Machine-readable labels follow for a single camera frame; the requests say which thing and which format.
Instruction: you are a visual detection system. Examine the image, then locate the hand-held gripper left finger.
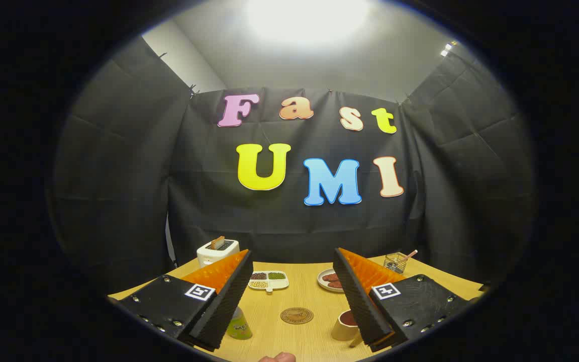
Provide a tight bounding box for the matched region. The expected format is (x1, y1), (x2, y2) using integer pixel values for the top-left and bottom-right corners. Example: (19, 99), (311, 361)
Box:
(110, 249), (254, 352)

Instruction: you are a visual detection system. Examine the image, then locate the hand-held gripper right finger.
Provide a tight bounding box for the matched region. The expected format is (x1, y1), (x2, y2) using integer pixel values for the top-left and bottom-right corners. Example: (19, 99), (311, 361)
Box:
(333, 247), (477, 352)

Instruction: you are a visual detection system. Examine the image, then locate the silver green juice bottle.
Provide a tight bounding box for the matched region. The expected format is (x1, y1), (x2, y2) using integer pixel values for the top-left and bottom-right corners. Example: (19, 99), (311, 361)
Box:
(226, 307), (253, 341)

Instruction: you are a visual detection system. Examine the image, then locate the cream cup with handle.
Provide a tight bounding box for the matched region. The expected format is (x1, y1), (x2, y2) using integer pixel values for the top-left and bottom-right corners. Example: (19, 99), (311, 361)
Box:
(331, 309), (366, 348)

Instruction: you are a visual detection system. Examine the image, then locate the round cork coaster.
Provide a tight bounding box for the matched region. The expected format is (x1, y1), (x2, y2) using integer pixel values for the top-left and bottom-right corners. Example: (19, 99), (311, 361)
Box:
(280, 307), (314, 325)

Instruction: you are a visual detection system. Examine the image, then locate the white round plate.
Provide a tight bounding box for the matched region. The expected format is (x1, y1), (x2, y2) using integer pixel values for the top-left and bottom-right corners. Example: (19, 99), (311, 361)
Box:
(317, 268), (345, 293)

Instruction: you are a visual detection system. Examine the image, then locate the white toaster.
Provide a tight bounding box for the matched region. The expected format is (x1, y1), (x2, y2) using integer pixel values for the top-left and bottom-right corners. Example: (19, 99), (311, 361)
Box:
(197, 239), (240, 268)

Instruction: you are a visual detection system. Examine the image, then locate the white divided bean dish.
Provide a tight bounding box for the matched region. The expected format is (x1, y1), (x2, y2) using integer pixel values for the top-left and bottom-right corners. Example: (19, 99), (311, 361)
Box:
(248, 270), (290, 293)

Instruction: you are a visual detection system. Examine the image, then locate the wooden table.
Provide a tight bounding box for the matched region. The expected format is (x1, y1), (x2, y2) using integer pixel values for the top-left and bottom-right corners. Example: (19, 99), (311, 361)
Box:
(109, 254), (486, 362)

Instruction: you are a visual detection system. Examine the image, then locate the wire mesh holder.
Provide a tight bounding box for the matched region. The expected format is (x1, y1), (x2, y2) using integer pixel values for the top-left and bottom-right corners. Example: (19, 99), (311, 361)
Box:
(384, 253), (409, 275)

